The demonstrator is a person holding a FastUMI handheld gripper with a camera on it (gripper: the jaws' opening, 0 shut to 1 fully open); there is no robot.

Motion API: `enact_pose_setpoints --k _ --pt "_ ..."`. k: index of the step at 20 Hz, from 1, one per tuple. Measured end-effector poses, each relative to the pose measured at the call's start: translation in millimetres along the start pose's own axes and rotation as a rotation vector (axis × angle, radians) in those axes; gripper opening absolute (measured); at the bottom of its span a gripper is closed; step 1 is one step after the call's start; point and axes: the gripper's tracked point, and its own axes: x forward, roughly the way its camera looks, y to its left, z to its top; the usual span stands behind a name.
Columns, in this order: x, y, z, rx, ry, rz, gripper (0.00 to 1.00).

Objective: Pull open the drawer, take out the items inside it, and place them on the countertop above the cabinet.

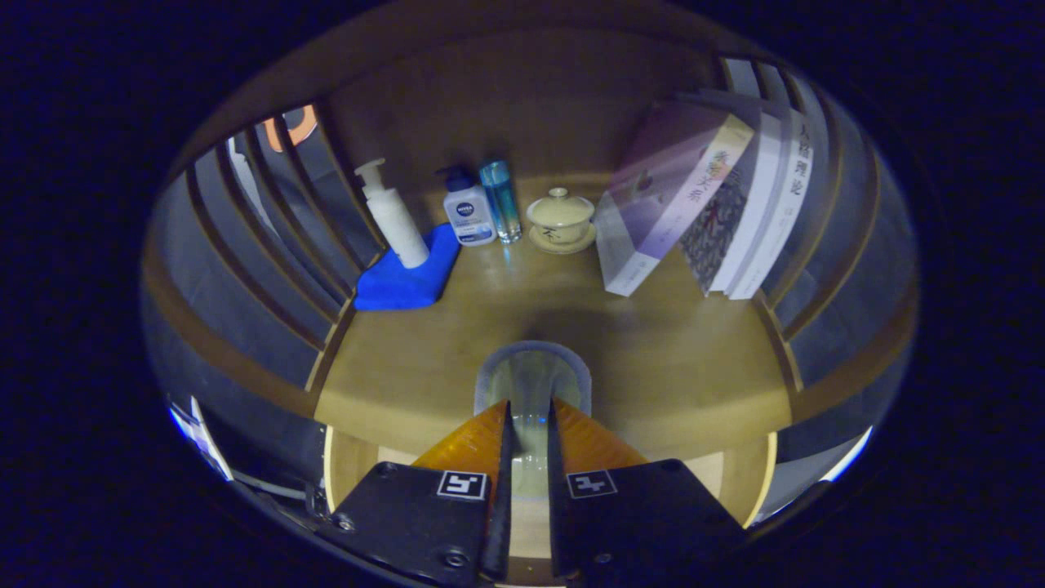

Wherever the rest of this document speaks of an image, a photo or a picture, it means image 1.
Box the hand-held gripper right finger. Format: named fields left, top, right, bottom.
left=545, top=399, right=748, bottom=582

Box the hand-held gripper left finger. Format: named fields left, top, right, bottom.
left=314, top=399, right=517, bottom=587

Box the grey scrub pad cream handle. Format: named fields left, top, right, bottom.
left=474, top=341, right=593, bottom=499

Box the wooden countertop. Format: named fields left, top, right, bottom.
left=314, top=171, right=793, bottom=458

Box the brown wooden cabinet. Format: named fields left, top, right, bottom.
left=139, top=0, right=919, bottom=458

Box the blue folded cloth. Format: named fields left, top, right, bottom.
left=353, top=222, right=463, bottom=312

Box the beige lidded tea cup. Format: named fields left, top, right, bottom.
left=525, top=187, right=598, bottom=255

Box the white bottle blue cap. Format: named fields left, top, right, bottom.
left=435, top=165, right=497, bottom=247

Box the white pump bottle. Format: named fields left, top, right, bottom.
left=354, top=158, right=430, bottom=269

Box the slim teal bottle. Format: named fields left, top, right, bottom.
left=478, top=159, right=523, bottom=244

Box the patterned cover book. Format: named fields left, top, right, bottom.
left=679, top=106, right=785, bottom=295

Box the purple cover book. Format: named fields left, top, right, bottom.
left=594, top=100, right=756, bottom=297

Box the white spine book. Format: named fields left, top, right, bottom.
left=729, top=110, right=815, bottom=301

